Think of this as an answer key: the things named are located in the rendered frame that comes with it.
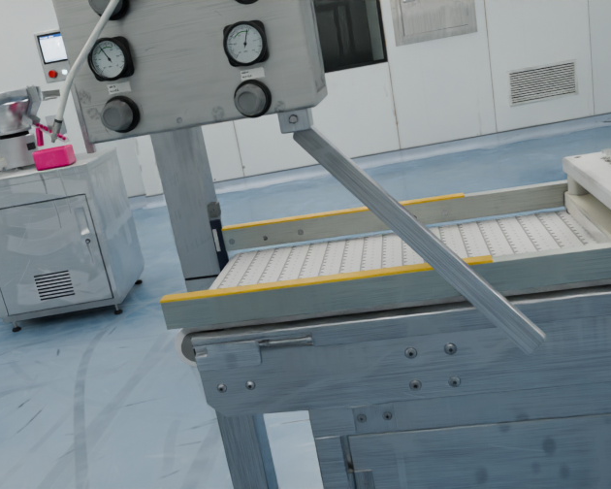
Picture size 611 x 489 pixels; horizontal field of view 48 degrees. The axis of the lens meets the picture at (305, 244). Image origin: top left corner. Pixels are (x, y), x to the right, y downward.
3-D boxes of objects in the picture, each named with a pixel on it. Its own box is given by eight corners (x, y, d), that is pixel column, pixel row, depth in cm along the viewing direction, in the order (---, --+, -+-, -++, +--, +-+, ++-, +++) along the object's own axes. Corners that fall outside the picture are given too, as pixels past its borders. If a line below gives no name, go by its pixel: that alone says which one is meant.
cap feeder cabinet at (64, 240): (1, 337, 336) (-48, 187, 315) (42, 297, 390) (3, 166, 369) (126, 315, 334) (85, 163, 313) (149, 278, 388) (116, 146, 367)
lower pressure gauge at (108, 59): (92, 84, 61) (81, 41, 60) (98, 83, 62) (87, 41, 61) (131, 77, 60) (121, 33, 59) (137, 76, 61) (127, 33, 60)
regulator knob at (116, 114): (99, 139, 61) (86, 88, 60) (110, 135, 63) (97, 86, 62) (134, 133, 61) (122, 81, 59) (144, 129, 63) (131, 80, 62)
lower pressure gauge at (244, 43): (227, 70, 59) (218, 24, 58) (230, 69, 60) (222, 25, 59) (269, 62, 58) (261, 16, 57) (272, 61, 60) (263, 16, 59)
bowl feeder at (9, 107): (-27, 179, 330) (-51, 102, 320) (4, 167, 364) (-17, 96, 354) (72, 162, 328) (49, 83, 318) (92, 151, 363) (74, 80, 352)
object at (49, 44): (65, 158, 350) (31, 32, 332) (72, 155, 359) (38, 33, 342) (109, 150, 349) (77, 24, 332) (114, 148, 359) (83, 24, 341)
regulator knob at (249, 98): (232, 123, 59) (222, 74, 58) (239, 120, 62) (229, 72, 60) (270, 117, 59) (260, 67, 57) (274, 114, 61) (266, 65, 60)
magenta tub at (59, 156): (36, 172, 316) (30, 153, 314) (45, 167, 328) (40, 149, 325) (69, 165, 316) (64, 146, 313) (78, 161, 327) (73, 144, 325)
